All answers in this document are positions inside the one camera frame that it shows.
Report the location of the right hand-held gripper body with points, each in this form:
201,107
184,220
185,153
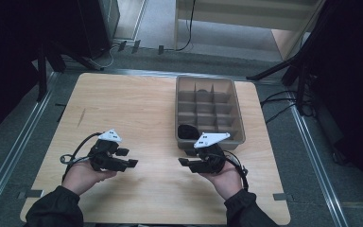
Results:
209,154

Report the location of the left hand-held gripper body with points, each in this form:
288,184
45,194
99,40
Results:
105,153

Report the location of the black sock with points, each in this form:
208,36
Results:
187,131

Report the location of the grey divided organizer box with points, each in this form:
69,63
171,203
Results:
211,107

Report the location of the person's right hand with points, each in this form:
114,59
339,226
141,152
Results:
225,183

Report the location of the person's left hand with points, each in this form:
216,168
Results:
82,178

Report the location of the grey tape piece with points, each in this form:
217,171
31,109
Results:
31,194
282,197

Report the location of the black stand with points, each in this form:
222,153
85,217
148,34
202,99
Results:
44,69
296,69

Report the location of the black cabinet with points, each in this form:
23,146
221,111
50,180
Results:
97,25

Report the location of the light wooden shelf unit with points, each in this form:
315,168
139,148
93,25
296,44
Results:
249,19

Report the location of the metal floor rail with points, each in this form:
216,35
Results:
9,157
318,157

